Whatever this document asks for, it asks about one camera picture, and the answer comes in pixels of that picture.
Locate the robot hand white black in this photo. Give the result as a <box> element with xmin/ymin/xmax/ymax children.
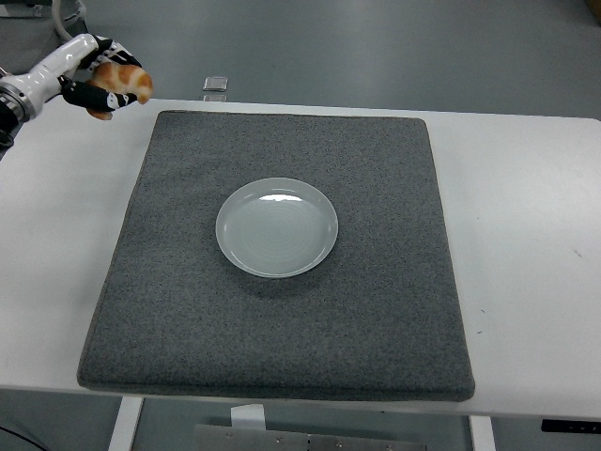
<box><xmin>12</xmin><ymin>33</ymin><xmax>143</xmax><ymax>115</ymax></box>

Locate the orange croissant bread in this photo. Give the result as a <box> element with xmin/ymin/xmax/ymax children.
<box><xmin>86</xmin><ymin>62</ymin><xmax>155</xmax><ymax>121</ymax></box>

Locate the round pale grey plate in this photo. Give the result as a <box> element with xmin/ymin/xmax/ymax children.
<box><xmin>214</xmin><ymin>177</ymin><xmax>340</xmax><ymax>280</ymax></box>

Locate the grey felt mat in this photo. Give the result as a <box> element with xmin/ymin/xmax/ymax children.
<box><xmin>76</xmin><ymin>109</ymin><xmax>476</xmax><ymax>403</ymax></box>

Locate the white table leg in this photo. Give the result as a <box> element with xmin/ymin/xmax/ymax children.
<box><xmin>469</xmin><ymin>414</ymin><xmax>496</xmax><ymax>451</ymax></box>
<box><xmin>108</xmin><ymin>397</ymin><xmax>146</xmax><ymax>451</ymax></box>

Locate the white paper tag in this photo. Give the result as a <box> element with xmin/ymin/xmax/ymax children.
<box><xmin>230</xmin><ymin>403</ymin><xmax>267</xmax><ymax>430</ymax></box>

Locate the black table control panel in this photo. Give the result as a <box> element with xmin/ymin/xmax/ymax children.
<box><xmin>540</xmin><ymin>418</ymin><xmax>601</xmax><ymax>433</ymax></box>

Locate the white curved hose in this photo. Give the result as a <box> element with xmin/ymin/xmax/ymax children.
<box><xmin>50</xmin><ymin>0</ymin><xmax>75</xmax><ymax>39</ymax></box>

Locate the thin black floor cable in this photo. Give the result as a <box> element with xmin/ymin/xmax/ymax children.
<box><xmin>0</xmin><ymin>425</ymin><xmax>44</xmax><ymax>451</ymax></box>

